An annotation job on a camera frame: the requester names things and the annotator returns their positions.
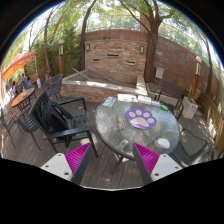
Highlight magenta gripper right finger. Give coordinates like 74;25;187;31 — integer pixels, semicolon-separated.
133;143;182;185

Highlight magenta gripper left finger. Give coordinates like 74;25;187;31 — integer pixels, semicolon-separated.
41;143;92;185

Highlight dark metal chair right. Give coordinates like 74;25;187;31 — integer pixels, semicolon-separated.
169;129;212;167

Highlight dark stacked patio chairs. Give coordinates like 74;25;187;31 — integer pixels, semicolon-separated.
29;91;98;156

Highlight round glass patio table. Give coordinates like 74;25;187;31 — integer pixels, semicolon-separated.
95;97;180;172

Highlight purple paw print mousepad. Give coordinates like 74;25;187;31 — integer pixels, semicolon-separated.
125;108;157;130

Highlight green small bottle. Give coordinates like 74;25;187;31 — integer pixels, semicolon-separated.
161;105;169;111

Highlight white square planter box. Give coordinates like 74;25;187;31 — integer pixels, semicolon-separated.
182;97;198;119

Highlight white open book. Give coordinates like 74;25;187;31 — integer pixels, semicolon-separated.
118;94;138;102

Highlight dark bench chair far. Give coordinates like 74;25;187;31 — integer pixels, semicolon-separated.
154;81;184;119

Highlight white paper sheet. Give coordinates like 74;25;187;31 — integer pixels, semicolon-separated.
103;97;116;107

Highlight dark chair far left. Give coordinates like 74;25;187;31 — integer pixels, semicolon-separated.
0;111;16;145

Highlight round brown wooden table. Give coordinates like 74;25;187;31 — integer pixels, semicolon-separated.
11;88;36;111

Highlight dark mesh chair background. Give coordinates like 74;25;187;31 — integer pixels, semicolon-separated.
43;74;63;97

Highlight large tree trunk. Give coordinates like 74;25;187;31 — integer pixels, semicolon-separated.
118;0;175;83

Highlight orange patio umbrella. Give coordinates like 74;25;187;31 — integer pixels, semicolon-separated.
2;52;36;81

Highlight wooden lamp post right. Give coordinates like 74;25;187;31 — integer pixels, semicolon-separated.
189;56;202;98

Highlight wooden lamp post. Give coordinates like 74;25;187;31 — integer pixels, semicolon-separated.
59;39;64;75
189;56;202;98

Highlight wooden lamp post left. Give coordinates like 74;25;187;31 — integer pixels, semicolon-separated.
59;39;64;75

